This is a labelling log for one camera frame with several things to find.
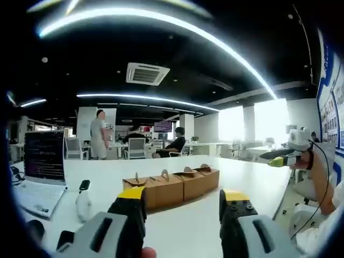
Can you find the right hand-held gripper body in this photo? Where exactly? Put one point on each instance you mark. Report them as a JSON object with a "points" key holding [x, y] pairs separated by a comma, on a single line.
{"points": [[298, 139]]}

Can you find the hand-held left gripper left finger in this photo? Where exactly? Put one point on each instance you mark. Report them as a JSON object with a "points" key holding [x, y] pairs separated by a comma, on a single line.
{"points": [[107, 231]]}

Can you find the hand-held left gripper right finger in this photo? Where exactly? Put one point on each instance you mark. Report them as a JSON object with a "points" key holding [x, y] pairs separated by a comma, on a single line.
{"points": [[242, 231]]}

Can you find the brown paper box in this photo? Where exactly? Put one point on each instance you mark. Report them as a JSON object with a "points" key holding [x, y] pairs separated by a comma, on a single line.
{"points": [[194, 186], [212, 178], [166, 192], [131, 184]]}

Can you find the person's right hand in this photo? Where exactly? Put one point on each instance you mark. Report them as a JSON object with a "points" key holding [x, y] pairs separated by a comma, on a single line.
{"points": [[303, 162]]}

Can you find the person's left hand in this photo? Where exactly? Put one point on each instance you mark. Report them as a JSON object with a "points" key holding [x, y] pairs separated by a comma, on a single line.
{"points": [[149, 253]]}

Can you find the white rounded object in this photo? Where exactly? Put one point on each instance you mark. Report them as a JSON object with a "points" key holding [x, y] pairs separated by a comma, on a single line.
{"points": [[83, 207]]}

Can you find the grey office chair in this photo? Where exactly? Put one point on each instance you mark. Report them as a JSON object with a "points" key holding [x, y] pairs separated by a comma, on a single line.
{"points": [[303, 188]]}

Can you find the distant office chair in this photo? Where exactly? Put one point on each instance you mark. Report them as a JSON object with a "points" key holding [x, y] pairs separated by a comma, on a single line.
{"points": [[236, 146]]}

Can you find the person's white shirt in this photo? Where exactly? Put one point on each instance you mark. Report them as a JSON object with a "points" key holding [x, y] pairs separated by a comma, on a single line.
{"points": [[322, 236]]}

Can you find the small potted plant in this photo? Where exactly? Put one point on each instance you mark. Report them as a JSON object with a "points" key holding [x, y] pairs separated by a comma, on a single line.
{"points": [[194, 139]]}

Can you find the white mesh office chair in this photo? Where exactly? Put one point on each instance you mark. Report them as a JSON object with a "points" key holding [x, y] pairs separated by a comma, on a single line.
{"points": [[135, 147], [72, 146]]}

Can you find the white laptop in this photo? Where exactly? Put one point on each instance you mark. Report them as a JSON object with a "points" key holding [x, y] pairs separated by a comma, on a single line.
{"points": [[44, 156]]}

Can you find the purple display screen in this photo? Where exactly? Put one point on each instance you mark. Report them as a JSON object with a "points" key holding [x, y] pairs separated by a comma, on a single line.
{"points": [[162, 126]]}

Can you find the curved ceiling light strip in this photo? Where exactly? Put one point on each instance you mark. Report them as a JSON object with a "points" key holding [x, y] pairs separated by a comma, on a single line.
{"points": [[147, 98]]}

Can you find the short ceiling light strip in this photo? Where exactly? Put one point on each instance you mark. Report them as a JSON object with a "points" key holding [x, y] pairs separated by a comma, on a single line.
{"points": [[33, 102]]}

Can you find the ceiling air conditioner vent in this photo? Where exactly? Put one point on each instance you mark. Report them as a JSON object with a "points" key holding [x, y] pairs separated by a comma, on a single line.
{"points": [[147, 74]]}

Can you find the long curved ceiling light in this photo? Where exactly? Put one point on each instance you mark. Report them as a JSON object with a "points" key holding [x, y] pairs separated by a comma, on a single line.
{"points": [[161, 17]]}

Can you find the blue white wall poster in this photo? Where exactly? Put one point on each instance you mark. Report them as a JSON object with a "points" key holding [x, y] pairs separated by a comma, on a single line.
{"points": [[333, 107]]}

